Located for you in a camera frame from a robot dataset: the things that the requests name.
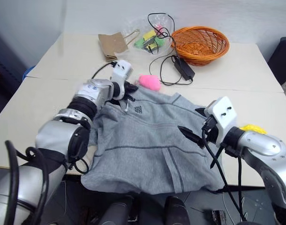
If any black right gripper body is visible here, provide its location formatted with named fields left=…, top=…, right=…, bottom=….
left=201, top=115, right=220, bottom=144

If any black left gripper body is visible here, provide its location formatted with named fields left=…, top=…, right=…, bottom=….
left=123, top=80, right=137, bottom=94

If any grey zip jacket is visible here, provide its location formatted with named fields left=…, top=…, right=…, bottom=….
left=81, top=88, right=225, bottom=195

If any pink soft toy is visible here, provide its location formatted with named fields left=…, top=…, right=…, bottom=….
left=138, top=74, right=161, bottom=91

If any yellow crumpled object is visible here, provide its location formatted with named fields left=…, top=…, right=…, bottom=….
left=240, top=124, right=267, bottom=135

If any brown paper bag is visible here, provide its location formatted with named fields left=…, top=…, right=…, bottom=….
left=97, top=29, right=141, bottom=63

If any clear plastic bag with toys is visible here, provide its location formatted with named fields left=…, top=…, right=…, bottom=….
left=114, top=13, right=176, bottom=59

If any orange woven basket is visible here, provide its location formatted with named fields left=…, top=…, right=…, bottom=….
left=170, top=26, right=230, bottom=66

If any dark rounded shape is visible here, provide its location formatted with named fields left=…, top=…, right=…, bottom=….
left=163, top=195, right=191, bottom=225
left=97, top=195, right=135, bottom=225

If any dark chair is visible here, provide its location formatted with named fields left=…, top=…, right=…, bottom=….
left=266, top=36, right=286, bottom=86

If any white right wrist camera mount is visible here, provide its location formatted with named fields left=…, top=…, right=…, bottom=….
left=205, top=96, right=238, bottom=148

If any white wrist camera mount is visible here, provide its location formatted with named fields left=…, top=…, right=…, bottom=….
left=205, top=96, right=238, bottom=148
left=110, top=60, right=133, bottom=101

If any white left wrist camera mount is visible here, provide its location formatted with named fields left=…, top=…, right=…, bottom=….
left=110, top=60, right=133, bottom=101

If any black power adapter with cable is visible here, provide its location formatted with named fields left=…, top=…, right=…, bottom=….
left=147, top=13, right=196, bottom=86

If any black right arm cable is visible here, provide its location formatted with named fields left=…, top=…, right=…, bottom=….
left=201, top=130, right=248, bottom=222

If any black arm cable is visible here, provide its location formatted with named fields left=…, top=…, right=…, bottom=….
left=4, top=61, right=117, bottom=225
left=201, top=130, right=248, bottom=222

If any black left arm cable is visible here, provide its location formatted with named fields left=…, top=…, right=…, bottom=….
left=4, top=61, right=117, bottom=225

